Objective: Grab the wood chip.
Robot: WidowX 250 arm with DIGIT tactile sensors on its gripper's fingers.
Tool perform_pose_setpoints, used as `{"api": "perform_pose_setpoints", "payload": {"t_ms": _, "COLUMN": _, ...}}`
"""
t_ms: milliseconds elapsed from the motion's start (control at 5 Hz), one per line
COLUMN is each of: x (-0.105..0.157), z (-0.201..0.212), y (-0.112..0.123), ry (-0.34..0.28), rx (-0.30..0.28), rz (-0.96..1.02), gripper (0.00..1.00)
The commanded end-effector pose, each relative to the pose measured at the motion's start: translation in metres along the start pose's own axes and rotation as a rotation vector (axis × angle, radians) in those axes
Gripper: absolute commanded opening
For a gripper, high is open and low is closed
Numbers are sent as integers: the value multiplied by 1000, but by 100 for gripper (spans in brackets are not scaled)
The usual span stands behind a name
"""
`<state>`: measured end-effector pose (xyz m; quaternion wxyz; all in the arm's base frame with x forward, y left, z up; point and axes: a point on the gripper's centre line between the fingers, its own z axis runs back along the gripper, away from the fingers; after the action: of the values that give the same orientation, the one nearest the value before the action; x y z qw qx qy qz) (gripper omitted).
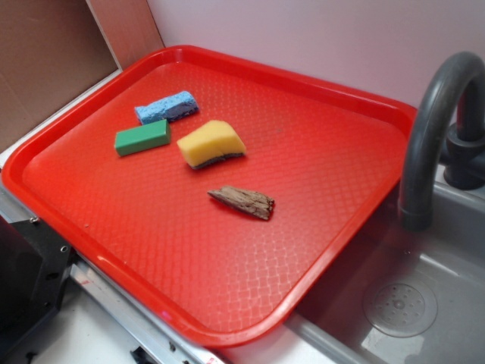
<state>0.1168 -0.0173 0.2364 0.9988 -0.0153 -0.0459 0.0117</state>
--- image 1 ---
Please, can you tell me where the blue sponge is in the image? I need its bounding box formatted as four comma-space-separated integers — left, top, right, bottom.
134, 91, 199, 125

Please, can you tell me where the brown wood chip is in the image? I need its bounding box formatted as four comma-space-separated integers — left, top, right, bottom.
207, 186, 275, 221

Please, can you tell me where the green block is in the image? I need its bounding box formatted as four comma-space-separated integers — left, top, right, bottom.
114, 120, 171, 156

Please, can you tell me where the yellow sponge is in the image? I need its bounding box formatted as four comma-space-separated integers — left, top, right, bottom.
177, 120, 246, 169

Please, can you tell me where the grey toy sink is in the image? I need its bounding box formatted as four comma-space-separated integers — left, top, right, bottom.
287, 182, 484, 363

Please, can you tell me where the grey toy faucet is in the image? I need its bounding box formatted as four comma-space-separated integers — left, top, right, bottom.
398, 52, 484, 231

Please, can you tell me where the brown cardboard panel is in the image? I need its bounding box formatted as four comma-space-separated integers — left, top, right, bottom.
1, 1, 164, 152

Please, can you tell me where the red plastic tray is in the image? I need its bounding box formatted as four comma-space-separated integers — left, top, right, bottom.
2, 45, 416, 348

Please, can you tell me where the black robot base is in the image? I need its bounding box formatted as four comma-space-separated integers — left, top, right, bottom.
1, 219, 74, 359

